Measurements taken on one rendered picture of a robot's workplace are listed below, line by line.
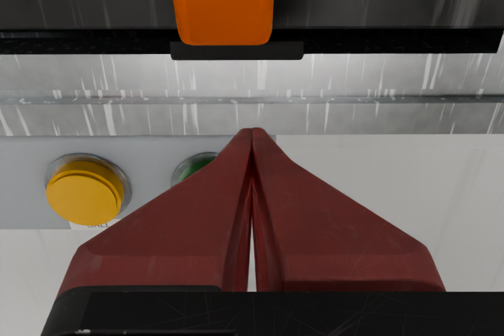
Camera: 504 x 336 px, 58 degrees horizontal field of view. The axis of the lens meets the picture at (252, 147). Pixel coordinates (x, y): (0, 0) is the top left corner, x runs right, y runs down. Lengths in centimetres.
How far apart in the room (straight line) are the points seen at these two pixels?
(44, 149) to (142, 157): 5
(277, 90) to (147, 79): 6
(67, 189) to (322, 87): 14
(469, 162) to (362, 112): 19
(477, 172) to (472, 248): 9
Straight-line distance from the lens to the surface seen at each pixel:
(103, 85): 23
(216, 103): 23
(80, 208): 27
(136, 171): 26
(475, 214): 46
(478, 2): 22
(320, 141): 37
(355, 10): 20
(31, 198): 29
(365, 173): 39
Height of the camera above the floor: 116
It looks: 55 degrees down
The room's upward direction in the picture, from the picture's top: 179 degrees clockwise
